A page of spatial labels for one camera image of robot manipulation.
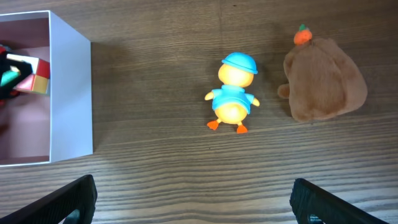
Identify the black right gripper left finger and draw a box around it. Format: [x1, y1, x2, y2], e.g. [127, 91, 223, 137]
[1, 174, 98, 224]

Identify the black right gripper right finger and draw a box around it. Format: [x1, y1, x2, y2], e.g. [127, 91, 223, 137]
[289, 178, 386, 224]

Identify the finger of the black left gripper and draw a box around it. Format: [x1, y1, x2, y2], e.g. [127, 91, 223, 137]
[1, 52, 32, 100]

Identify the multicoloured puzzle cube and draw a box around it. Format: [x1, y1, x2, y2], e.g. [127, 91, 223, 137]
[7, 53, 50, 95]

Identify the white cardboard box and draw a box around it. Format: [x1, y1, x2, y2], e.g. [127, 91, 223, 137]
[1, 10, 93, 167]

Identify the brown plush capybara toy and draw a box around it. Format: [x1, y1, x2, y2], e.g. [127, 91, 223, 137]
[278, 24, 368, 122]

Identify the yellow duck toy blue hat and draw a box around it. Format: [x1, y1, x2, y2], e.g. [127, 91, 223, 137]
[205, 52, 260, 134]

